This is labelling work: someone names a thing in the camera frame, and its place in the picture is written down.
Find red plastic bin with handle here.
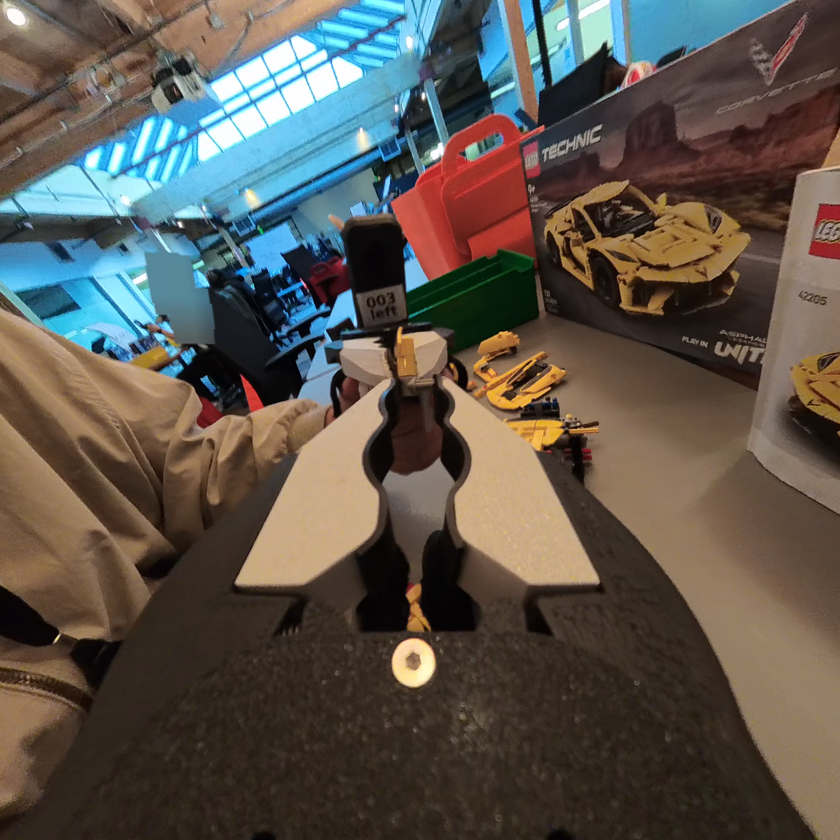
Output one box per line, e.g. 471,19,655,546
390,115,546,284

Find person's left forearm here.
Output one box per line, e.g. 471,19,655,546
151,394,332,526

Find instruction booklet with yellow car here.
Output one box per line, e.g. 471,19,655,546
747,167,840,517

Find skylight windows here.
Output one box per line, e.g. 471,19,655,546
79,0,408,185

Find white ceiling projector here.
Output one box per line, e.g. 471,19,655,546
150,52,211,116

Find grey desk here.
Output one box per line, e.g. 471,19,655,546
298,308,840,840

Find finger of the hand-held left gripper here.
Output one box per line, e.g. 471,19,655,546
340,335,398,382
410,331,450,382

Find yellow brick beam assembly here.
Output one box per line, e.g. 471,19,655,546
392,328,438,399

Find yellow black brick subassembly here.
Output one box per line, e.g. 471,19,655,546
505,397,602,484

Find large yellow car panel part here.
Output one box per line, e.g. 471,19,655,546
472,351,569,412

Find person's left hand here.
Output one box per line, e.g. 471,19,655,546
341,379,454,476

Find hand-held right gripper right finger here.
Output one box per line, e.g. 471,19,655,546
423,379,601,632

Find dark toy car box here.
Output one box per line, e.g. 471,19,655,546
520,0,840,376

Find black shoulder strap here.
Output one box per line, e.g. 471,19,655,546
0,584,123,684

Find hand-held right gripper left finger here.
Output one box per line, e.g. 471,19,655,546
234,379,409,632

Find dark green plastic tray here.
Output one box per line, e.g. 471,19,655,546
406,249,539,353

